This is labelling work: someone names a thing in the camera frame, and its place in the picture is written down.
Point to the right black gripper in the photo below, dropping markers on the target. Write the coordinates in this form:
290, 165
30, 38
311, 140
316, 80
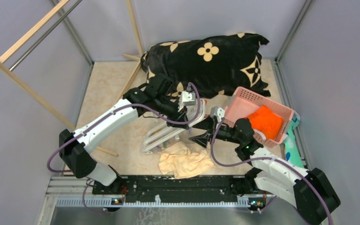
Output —
206, 124

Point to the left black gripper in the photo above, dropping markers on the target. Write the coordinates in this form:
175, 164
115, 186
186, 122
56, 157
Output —
179, 116

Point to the white clip hanger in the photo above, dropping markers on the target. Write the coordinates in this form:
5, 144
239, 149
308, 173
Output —
162, 133

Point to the cream boxer underwear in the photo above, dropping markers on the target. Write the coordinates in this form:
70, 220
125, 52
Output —
184, 160

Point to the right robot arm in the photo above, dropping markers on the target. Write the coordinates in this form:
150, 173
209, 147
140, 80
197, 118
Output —
308, 191

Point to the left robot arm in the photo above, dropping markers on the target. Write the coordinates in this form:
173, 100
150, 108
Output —
75, 147

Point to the orange underwear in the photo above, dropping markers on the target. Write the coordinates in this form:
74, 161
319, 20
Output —
266, 121

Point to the pink plastic basket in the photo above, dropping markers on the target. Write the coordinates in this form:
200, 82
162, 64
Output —
245, 102

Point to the black floral pillow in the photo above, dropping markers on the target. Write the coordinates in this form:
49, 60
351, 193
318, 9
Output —
216, 65

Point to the metal rack rod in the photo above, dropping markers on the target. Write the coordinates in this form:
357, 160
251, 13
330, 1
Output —
45, 34

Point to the wooden drying rack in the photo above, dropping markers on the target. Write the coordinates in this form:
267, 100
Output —
56, 74

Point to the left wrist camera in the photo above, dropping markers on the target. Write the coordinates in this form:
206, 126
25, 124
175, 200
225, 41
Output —
186, 99

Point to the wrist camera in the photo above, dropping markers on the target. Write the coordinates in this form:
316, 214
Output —
186, 99
217, 114

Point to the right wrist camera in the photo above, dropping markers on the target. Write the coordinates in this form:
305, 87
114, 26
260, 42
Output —
217, 114

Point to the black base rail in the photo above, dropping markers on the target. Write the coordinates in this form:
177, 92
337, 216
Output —
156, 191

